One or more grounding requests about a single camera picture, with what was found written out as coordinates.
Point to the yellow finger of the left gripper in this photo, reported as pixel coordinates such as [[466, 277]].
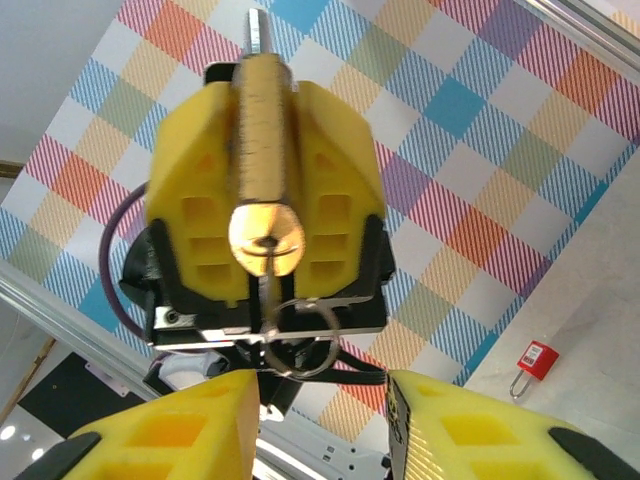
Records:
[[335, 175], [195, 175]]

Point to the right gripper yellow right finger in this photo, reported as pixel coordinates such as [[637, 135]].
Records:
[[475, 440]]

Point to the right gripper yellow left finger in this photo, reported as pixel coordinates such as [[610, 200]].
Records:
[[165, 440]]

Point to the brass padlock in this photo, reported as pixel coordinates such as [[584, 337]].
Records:
[[262, 130]]

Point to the red padlock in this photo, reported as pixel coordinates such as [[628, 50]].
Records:
[[537, 357]]

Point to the black panel with label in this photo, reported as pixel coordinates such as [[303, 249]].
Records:
[[60, 400]]

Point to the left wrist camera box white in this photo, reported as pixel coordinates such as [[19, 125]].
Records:
[[185, 367]]

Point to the aluminium frame post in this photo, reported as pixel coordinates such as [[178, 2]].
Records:
[[590, 22], [65, 325]]

